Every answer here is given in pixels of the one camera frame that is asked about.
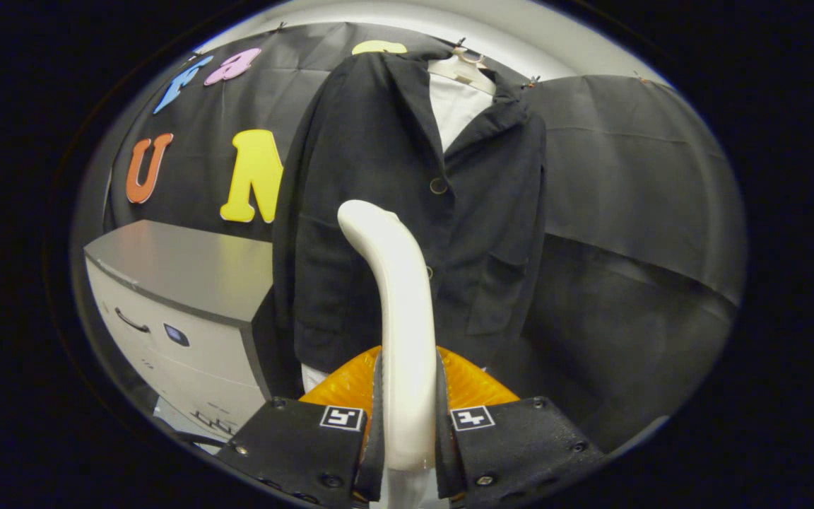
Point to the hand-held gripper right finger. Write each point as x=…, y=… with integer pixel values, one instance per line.
x=447, y=459

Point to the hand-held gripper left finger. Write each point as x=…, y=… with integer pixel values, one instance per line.
x=373, y=459

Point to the white garment steamer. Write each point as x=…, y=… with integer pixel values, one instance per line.
x=407, y=318

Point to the black jacket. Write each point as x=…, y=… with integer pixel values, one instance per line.
x=350, y=177

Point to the white clothes hanger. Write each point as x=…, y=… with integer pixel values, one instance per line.
x=467, y=74

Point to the white cabinet with grey top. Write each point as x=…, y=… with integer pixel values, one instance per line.
x=188, y=268

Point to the black backdrop cloth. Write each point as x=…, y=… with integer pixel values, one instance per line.
x=626, y=177

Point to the row of backdrop clips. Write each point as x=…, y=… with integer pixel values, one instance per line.
x=461, y=42

